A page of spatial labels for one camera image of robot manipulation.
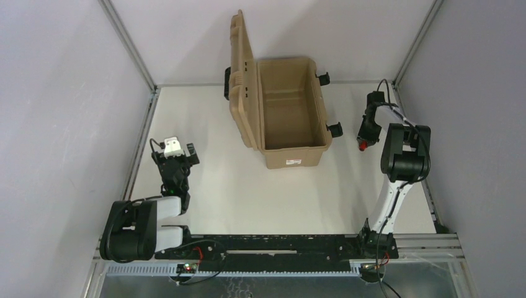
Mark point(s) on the aluminium frame rail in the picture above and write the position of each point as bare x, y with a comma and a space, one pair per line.
412, 248

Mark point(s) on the small green circuit board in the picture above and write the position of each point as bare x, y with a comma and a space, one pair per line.
186, 268

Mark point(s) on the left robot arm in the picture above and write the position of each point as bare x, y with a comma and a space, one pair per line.
133, 230

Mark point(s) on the red handled screwdriver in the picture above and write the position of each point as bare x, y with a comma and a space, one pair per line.
363, 145

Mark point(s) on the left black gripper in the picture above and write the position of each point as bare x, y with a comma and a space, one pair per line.
175, 160

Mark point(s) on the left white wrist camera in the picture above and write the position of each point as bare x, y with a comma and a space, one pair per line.
172, 147

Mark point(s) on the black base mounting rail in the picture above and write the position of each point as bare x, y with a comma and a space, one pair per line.
330, 253

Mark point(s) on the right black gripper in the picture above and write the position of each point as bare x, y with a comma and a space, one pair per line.
367, 132

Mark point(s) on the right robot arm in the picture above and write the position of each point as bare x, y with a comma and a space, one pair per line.
405, 161

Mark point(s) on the tan plastic storage bin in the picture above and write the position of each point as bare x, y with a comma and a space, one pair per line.
277, 104

